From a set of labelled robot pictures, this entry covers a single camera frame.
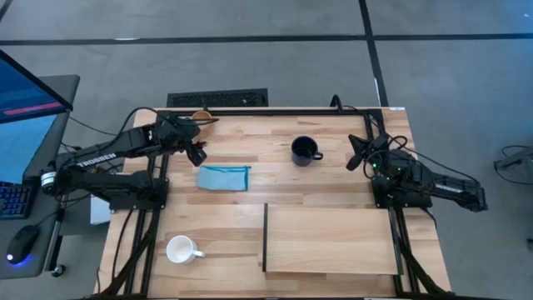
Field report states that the light wooden board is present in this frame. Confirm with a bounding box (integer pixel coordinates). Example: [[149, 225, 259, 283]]
[[262, 202, 404, 277]]

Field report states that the light blue cloth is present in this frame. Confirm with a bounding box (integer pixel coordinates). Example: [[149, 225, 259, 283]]
[[196, 165, 252, 193]]

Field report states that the black computer mouse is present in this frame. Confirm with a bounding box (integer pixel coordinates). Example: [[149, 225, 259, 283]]
[[6, 224, 42, 266]]

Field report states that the computer monitor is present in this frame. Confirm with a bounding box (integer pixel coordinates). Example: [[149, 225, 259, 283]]
[[0, 48, 75, 185]]

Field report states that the white mug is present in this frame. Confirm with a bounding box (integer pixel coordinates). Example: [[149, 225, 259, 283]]
[[166, 235, 206, 264]]

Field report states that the white box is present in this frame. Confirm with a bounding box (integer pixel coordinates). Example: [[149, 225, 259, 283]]
[[90, 195, 113, 226]]

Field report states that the thin black cable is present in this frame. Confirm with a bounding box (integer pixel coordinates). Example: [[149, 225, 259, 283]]
[[68, 115, 131, 138]]

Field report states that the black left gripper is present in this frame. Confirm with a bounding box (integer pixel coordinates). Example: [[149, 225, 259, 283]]
[[156, 114, 220, 168]]

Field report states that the small wooden cup with handle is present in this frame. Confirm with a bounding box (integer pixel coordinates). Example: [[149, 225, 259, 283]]
[[190, 109, 216, 126]]

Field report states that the grey side desk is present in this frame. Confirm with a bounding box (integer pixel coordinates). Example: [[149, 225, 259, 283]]
[[0, 74, 81, 280]]

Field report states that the dark blue mug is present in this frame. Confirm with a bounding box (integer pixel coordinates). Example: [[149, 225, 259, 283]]
[[290, 135, 324, 168]]

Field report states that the black device with cables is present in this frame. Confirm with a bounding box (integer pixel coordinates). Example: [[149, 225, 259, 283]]
[[493, 144, 533, 187]]

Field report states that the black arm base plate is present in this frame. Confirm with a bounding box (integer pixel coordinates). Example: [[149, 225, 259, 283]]
[[108, 177, 170, 212], [371, 174, 433, 209]]

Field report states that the black backlit keyboard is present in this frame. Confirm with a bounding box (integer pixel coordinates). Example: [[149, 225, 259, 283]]
[[0, 181, 33, 221]]

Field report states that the black aluminium table frame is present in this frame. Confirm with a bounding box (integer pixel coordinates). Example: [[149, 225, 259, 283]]
[[82, 107, 459, 300]]

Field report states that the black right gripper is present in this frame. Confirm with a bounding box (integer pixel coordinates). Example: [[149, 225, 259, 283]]
[[346, 133, 392, 172]]

